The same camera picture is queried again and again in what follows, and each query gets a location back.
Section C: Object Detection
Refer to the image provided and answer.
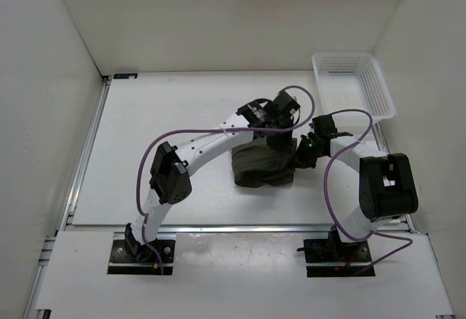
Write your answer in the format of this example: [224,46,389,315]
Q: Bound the olive green shorts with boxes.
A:
[231,138,297,188]

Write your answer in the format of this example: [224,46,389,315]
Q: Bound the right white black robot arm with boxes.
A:
[294,114,419,262]

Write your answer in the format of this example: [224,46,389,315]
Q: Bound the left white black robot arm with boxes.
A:
[125,90,300,263]

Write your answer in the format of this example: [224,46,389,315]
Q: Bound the white perforated plastic basket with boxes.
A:
[312,52,396,123]

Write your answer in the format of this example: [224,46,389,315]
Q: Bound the small blue label sticker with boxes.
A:
[113,73,138,79]

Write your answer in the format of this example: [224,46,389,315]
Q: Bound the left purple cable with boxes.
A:
[135,84,317,275]

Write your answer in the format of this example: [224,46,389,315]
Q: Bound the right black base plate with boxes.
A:
[296,239,376,278]

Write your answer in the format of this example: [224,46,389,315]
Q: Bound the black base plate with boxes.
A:
[107,238,175,276]
[296,239,376,278]

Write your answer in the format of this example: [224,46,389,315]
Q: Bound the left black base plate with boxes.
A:
[107,238,175,276]

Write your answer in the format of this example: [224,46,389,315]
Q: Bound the aluminium front rail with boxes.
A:
[65,223,414,236]

